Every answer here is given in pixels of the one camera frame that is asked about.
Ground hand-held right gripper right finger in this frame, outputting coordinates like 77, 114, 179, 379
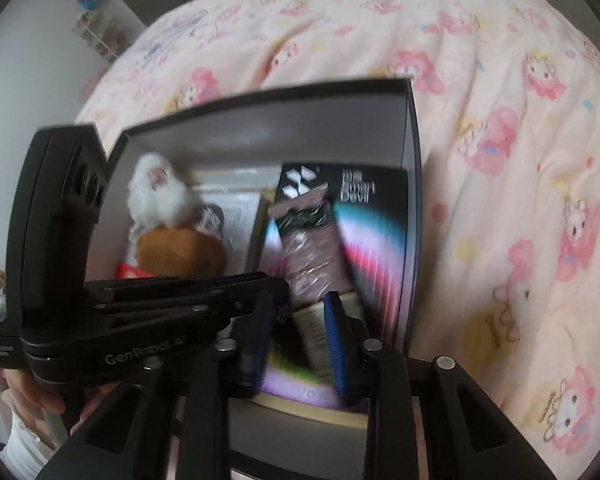
324, 291, 556, 480

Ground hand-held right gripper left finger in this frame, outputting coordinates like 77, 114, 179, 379
40, 291, 277, 480

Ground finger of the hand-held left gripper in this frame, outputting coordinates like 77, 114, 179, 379
82, 271, 292, 308
94, 294, 295, 347

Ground dark box with grey inside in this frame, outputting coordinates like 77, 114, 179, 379
75, 77, 424, 480

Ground person's left hand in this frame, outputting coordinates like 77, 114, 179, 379
7, 369, 127, 428

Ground small white leaflet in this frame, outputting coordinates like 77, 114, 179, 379
294, 300, 339, 379

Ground red and white packet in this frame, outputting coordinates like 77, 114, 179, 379
115, 262, 157, 281

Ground white printed booklet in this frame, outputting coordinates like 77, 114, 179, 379
199, 187, 269, 274

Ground pink glitter packet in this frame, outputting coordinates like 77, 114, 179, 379
267, 185, 357, 307

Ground white fluffy plush toy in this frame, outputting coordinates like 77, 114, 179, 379
126, 152, 204, 229

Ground white lace clothing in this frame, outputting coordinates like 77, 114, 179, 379
0, 407, 61, 478

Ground clear storage rack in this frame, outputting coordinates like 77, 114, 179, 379
72, 10, 132, 64

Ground pink printed blanket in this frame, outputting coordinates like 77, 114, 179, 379
75, 0, 600, 480

